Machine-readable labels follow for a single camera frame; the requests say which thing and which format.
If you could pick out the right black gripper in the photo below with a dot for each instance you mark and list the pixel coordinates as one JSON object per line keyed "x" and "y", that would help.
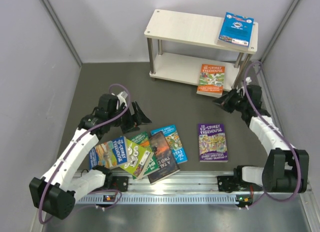
{"x": 225, "y": 100}

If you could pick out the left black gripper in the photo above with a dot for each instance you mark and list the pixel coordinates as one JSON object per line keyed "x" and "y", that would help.
{"x": 139, "y": 118}

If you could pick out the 78-storey treehouse orange book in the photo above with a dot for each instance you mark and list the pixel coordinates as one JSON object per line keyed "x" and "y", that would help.
{"x": 211, "y": 80}

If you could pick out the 52-storey treehouse purple book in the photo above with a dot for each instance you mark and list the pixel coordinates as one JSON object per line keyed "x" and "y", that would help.
{"x": 212, "y": 143}

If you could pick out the tale of two cities book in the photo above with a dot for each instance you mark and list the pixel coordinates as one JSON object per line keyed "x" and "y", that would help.
{"x": 164, "y": 158}

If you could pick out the blue back-cover book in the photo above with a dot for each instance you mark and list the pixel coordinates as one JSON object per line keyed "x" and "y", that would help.
{"x": 236, "y": 30}

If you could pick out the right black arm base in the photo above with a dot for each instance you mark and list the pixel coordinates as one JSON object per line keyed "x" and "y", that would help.
{"x": 227, "y": 184}

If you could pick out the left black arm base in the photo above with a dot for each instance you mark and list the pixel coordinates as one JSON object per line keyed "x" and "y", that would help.
{"x": 119, "y": 183}

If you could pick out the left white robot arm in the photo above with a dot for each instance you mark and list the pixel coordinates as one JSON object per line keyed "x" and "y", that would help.
{"x": 82, "y": 168}

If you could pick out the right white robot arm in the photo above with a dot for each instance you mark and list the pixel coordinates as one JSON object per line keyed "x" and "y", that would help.
{"x": 286, "y": 168}

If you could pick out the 104-storey treehouse green book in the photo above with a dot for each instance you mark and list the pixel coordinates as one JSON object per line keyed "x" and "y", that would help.
{"x": 148, "y": 162}

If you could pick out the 65-storey treehouse lime book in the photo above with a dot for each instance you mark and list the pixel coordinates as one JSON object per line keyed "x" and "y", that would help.
{"x": 133, "y": 157}

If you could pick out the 91-storey treehouse blue book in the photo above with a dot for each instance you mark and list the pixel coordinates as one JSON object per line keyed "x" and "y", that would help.
{"x": 111, "y": 154}

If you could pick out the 26-storey treehouse blue book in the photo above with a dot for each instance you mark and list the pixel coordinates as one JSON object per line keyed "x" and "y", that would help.
{"x": 173, "y": 139}

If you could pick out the white two-tier wooden shelf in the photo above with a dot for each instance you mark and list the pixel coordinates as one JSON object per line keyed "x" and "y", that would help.
{"x": 192, "y": 29}

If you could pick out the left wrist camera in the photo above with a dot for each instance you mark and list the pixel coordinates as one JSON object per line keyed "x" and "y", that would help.
{"x": 122, "y": 97}

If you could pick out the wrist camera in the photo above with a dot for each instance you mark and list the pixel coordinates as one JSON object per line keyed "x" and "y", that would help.
{"x": 122, "y": 97}
{"x": 247, "y": 81}

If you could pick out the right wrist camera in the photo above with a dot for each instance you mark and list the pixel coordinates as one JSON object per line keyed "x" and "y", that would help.
{"x": 247, "y": 81}

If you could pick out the aluminium mounting rail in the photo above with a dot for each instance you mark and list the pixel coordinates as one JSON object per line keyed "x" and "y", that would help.
{"x": 190, "y": 188}

